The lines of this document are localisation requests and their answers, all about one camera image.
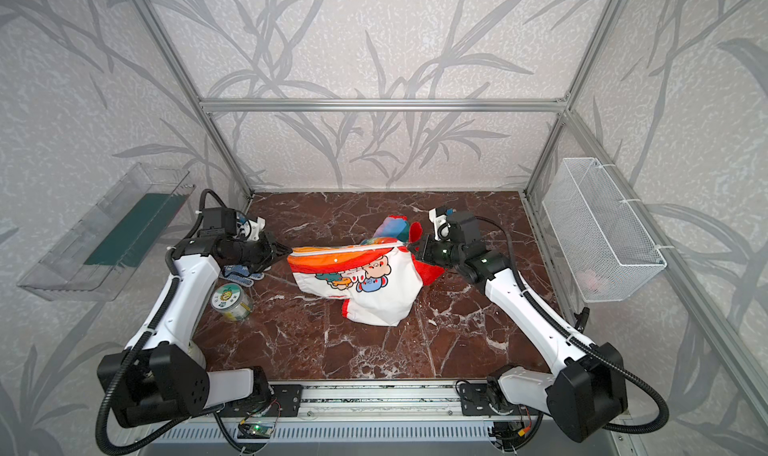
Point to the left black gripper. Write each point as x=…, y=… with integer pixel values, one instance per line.
x=267, y=254

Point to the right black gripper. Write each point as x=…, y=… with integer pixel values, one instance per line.
x=430, y=252

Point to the white red rainbow jacket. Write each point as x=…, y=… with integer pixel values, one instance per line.
x=377, y=281

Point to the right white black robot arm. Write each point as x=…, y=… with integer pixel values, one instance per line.
x=584, y=389

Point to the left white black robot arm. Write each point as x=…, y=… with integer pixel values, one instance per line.
x=160, y=380

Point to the blue dotted work glove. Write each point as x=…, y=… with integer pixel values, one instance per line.
x=241, y=275

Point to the green round tape roll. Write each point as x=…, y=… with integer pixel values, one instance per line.
x=231, y=301

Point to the pink object in basket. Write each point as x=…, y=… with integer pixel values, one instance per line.
x=591, y=282

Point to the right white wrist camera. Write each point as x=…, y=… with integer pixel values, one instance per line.
x=439, y=218

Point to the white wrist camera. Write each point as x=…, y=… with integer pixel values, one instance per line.
x=439, y=218
x=249, y=229

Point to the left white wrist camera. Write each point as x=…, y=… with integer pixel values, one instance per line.
x=249, y=229

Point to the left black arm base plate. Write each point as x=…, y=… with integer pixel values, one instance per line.
x=285, y=401

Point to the white wire mesh basket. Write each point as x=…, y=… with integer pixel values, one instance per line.
x=597, y=228

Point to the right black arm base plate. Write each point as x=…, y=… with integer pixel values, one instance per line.
x=475, y=400

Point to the aluminium cage frame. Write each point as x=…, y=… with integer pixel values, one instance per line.
x=747, y=375

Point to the aluminium front rail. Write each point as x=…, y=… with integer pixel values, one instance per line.
x=336, y=400

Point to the clear plastic wall shelf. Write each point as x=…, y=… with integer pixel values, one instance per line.
x=96, y=258

